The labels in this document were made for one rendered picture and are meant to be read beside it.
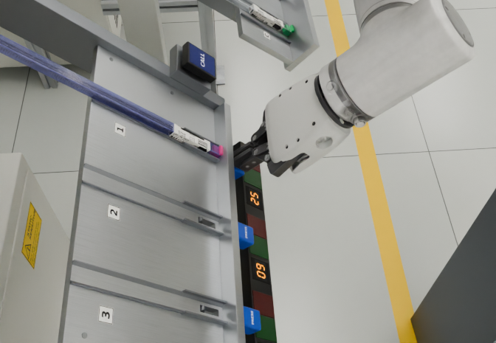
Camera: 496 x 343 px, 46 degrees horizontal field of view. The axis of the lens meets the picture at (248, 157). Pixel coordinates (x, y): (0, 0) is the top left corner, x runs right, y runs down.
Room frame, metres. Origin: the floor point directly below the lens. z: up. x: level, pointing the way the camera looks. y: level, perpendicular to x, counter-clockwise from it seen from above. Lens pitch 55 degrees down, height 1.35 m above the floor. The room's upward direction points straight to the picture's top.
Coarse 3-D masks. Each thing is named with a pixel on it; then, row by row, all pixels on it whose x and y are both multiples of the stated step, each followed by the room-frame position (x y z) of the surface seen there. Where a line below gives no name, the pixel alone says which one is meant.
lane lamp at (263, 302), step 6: (252, 294) 0.28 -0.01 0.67; (258, 294) 0.28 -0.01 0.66; (264, 294) 0.28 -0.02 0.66; (258, 300) 0.27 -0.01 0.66; (264, 300) 0.27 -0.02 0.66; (270, 300) 0.28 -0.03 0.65; (258, 306) 0.26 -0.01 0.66; (264, 306) 0.27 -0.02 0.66; (270, 306) 0.27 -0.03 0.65; (264, 312) 0.26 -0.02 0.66; (270, 312) 0.26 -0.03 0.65
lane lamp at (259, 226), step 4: (248, 216) 0.39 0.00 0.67; (252, 216) 0.39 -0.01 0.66; (248, 220) 0.38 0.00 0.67; (252, 220) 0.38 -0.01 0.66; (256, 220) 0.39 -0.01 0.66; (260, 220) 0.39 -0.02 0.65; (248, 224) 0.37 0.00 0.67; (252, 224) 0.38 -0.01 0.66; (256, 224) 0.38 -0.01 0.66; (260, 224) 0.38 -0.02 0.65; (264, 224) 0.39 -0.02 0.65; (252, 228) 0.37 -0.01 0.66; (256, 228) 0.37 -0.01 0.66; (260, 228) 0.38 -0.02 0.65; (264, 228) 0.38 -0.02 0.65; (256, 232) 0.37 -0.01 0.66; (260, 232) 0.37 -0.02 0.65; (264, 232) 0.37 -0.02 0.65; (260, 236) 0.36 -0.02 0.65; (264, 236) 0.37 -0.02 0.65
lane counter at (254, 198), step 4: (248, 188) 0.43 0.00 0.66; (248, 192) 0.43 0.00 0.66; (252, 192) 0.43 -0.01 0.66; (256, 192) 0.43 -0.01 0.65; (248, 196) 0.42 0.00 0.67; (252, 196) 0.42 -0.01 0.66; (256, 196) 0.43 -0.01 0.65; (260, 196) 0.43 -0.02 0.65; (248, 200) 0.41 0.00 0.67; (252, 200) 0.42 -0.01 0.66; (256, 200) 0.42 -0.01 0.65; (260, 200) 0.42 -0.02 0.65; (252, 204) 0.41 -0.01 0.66; (256, 204) 0.41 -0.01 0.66; (260, 204) 0.42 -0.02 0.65; (260, 208) 0.41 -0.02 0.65
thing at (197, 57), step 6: (192, 48) 0.56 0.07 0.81; (192, 54) 0.55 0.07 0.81; (198, 54) 0.56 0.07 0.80; (204, 54) 0.57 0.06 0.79; (192, 60) 0.54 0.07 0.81; (198, 60) 0.55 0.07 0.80; (204, 60) 0.56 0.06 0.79; (210, 60) 0.56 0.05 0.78; (204, 66) 0.54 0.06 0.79; (210, 66) 0.55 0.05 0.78; (210, 72) 0.54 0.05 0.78
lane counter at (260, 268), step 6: (252, 258) 0.33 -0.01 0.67; (252, 264) 0.32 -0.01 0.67; (258, 264) 0.32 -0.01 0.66; (264, 264) 0.32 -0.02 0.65; (252, 270) 0.31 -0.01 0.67; (258, 270) 0.31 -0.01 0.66; (264, 270) 0.32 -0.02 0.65; (252, 276) 0.30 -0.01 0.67; (258, 276) 0.30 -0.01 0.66; (264, 276) 0.31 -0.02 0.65; (264, 282) 0.30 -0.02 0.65
